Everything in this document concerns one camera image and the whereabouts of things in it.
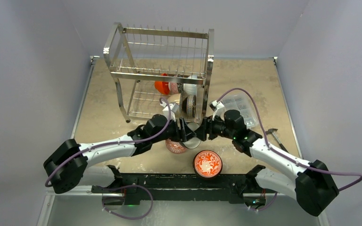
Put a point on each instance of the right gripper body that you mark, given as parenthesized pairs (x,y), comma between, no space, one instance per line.
(209,130)

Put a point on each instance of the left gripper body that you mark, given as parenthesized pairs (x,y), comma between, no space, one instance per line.
(171,132)

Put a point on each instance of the white red-rimmed bowl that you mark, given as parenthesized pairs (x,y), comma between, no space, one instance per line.
(193,142)

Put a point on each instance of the beige speckled bowl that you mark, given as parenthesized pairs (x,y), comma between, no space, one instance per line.
(175,99)

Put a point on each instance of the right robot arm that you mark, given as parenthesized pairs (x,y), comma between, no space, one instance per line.
(306,182)

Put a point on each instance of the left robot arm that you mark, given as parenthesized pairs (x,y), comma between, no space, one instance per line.
(66,166)

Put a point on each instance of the steel two-tier dish rack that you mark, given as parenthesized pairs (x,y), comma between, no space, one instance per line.
(138,56)

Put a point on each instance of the red geometric pattern bowl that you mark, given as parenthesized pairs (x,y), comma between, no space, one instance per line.
(174,147)

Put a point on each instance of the clear plastic screw box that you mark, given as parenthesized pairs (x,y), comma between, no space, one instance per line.
(243,104)

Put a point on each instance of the red floral pattern bowl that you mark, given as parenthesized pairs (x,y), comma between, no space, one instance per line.
(207,164)

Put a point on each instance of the black hex key tool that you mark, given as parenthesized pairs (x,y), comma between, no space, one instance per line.
(273,132)

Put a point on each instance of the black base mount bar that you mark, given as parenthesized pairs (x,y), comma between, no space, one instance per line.
(132,188)

